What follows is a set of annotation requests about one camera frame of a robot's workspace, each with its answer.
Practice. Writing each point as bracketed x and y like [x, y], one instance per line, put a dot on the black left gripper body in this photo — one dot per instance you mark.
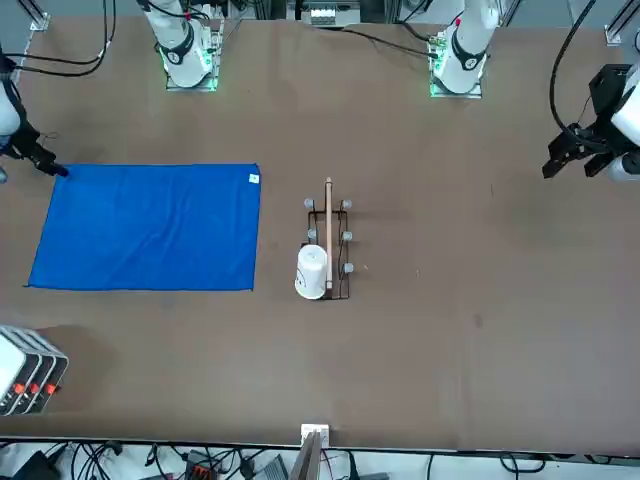
[607, 90]

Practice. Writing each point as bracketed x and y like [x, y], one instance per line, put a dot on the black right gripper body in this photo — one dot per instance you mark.
[22, 142]

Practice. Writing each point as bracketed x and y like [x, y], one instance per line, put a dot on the blue microfibre towel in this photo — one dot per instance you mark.
[150, 230]

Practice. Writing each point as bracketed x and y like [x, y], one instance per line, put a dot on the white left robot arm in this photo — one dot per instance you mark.
[467, 50]

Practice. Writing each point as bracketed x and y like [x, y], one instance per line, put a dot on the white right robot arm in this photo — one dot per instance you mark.
[182, 50]

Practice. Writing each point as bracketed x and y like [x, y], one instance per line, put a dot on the white power strip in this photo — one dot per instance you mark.
[320, 12]

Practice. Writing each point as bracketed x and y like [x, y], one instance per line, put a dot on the white paper cup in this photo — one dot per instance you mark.
[311, 272]

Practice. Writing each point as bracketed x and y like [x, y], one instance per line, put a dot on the black power adapter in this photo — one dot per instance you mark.
[35, 467]

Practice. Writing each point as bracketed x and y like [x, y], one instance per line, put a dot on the red and black device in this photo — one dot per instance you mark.
[200, 467]

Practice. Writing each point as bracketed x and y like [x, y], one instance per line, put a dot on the aluminium frame profile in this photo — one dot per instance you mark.
[620, 25]
[37, 15]

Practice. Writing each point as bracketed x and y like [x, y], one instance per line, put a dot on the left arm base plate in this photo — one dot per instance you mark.
[455, 95]

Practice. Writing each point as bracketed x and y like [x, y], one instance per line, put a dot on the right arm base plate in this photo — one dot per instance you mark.
[192, 89]

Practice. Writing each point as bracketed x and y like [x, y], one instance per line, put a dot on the white edge bracket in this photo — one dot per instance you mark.
[315, 430]

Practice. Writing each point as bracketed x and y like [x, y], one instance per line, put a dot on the aluminium camera post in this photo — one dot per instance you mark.
[307, 460]

